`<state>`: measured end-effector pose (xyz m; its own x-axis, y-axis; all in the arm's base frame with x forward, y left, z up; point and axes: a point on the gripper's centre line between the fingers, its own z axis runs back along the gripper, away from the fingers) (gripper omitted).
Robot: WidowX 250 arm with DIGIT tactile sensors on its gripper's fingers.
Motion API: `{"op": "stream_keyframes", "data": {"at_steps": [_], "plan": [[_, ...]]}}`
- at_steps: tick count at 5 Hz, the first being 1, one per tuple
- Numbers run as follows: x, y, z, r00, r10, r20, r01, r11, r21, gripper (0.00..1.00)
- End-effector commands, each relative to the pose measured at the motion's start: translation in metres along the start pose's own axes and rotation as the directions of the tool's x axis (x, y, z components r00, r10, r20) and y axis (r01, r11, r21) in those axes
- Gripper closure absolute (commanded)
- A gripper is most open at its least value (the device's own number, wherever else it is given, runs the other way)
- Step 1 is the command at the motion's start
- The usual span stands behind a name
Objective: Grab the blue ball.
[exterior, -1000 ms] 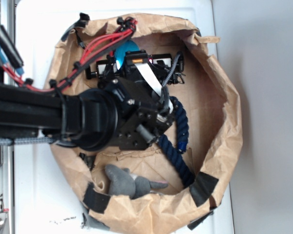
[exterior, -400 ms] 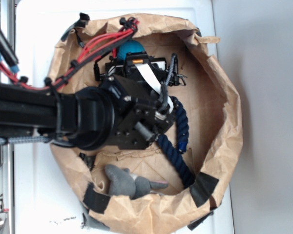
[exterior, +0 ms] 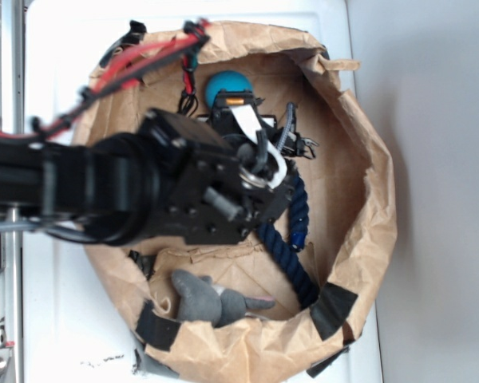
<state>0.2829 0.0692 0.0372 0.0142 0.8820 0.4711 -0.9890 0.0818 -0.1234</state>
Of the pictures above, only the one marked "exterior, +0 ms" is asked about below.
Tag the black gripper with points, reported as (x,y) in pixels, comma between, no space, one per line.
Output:
(235,116)

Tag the blue felt ball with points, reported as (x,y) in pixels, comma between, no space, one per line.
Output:
(228,81)

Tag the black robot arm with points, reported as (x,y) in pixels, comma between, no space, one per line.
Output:
(213,179)

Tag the grey plush mouse toy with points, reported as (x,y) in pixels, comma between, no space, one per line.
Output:
(203,300)

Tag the brown paper bag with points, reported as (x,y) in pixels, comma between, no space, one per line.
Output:
(352,230)

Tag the aluminium extrusion rail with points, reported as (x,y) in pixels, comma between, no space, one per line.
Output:
(11,122)

